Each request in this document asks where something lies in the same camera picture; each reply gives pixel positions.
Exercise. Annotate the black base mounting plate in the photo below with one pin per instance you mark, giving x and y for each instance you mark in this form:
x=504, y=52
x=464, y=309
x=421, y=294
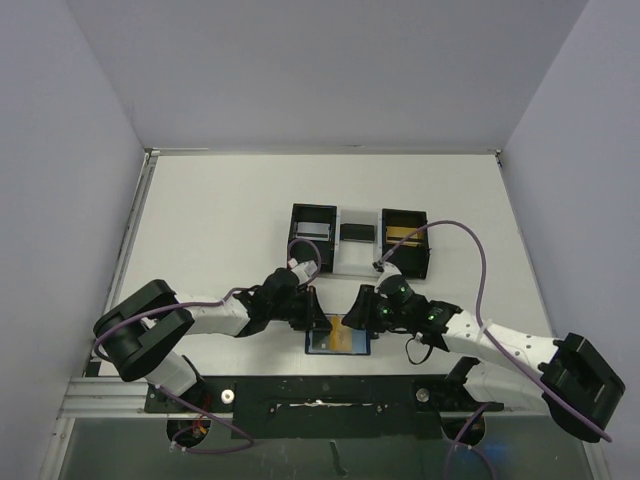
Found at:
x=336, y=407

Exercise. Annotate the blue leather card holder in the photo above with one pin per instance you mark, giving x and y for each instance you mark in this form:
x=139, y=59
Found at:
x=361, y=344

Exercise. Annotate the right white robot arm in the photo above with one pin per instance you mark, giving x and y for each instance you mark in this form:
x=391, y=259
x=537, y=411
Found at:
x=567, y=378

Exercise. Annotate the left aluminium frame rail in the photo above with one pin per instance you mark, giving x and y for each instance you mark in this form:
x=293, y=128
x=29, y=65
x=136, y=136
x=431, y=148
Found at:
x=103, y=397

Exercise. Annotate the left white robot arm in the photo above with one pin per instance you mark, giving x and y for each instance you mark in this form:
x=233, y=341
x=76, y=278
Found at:
x=139, y=335

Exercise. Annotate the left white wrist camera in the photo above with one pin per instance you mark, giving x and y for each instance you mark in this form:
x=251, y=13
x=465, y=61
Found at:
x=306, y=272

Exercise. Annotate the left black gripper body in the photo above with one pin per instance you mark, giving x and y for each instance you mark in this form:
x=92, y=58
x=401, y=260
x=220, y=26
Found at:
x=309, y=308

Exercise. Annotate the grey card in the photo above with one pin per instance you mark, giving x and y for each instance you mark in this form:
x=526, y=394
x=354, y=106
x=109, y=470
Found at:
x=319, y=342

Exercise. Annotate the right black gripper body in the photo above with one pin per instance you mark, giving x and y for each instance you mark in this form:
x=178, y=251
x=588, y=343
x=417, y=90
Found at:
x=371, y=307

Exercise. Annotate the silver credit card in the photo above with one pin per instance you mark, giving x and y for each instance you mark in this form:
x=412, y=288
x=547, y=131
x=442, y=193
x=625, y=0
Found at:
x=313, y=230

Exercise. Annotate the black white card tray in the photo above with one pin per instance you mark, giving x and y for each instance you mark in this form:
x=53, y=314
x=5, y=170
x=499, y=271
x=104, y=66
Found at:
x=358, y=240

